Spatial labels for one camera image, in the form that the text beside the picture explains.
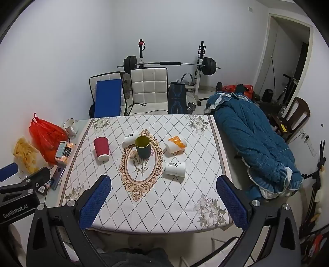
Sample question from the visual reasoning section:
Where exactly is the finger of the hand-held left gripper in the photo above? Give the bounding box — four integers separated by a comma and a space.
0, 162, 19, 182
0, 167, 51, 195

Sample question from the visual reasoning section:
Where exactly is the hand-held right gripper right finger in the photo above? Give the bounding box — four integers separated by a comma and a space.
216, 175, 302, 267

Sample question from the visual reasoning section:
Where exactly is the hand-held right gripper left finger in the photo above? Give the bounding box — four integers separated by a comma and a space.
26, 175, 112, 267

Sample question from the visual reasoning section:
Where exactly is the red paper cup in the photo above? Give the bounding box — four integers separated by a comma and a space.
93, 137, 111, 162

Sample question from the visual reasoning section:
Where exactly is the white paper cup black print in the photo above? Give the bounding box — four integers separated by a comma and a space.
163, 161, 186, 179
123, 130, 140, 148

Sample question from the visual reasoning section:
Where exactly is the dark green cup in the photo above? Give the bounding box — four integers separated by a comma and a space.
135, 136, 152, 158

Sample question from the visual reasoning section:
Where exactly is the white paper cup orange print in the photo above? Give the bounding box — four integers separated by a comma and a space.
164, 136, 186, 154

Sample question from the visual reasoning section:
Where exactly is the blue flat box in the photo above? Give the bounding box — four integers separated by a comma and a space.
51, 166, 65, 190

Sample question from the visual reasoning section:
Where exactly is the yellow snack bag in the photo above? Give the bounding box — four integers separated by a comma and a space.
13, 137, 42, 174

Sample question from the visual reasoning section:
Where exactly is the teal small box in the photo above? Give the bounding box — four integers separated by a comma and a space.
57, 141, 68, 159

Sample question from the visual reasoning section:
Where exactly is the red plastic bag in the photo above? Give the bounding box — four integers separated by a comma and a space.
29, 113, 68, 165

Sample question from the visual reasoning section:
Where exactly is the white mug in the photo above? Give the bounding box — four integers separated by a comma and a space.
63, 118, 78, 136

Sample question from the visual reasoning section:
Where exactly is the floral diamond pattern tablecloth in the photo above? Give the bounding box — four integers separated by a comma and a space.
58, 114, 234, 235

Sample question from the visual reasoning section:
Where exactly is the blue quilt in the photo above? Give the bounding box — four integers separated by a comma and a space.
204, 91, 304, 200

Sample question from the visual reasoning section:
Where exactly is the black tripod stand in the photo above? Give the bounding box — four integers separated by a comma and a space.
299, 140, 329, 231

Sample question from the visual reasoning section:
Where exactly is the blue board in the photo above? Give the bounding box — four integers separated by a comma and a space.
94, 79, 122, 119

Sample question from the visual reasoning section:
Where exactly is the brown wooden chair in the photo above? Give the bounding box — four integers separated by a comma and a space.
272, 97, 310, 143

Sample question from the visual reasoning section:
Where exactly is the red cloth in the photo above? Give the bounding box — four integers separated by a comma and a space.
222, 83, 255, 98

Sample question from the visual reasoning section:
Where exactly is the black blue exercise bench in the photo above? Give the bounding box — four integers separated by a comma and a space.
168, 81, 187, 115

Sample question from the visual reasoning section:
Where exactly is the white padded chair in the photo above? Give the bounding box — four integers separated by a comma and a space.
130, 67, 169, 115

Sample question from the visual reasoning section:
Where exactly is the white barbell rack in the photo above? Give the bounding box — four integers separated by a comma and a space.
136, 39, 206, 101

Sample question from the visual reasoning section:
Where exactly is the black weight barbell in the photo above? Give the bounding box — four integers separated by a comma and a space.
123, 56, 221, 75

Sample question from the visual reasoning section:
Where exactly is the black cable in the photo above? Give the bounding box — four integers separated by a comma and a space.
125, 102, 147, 115

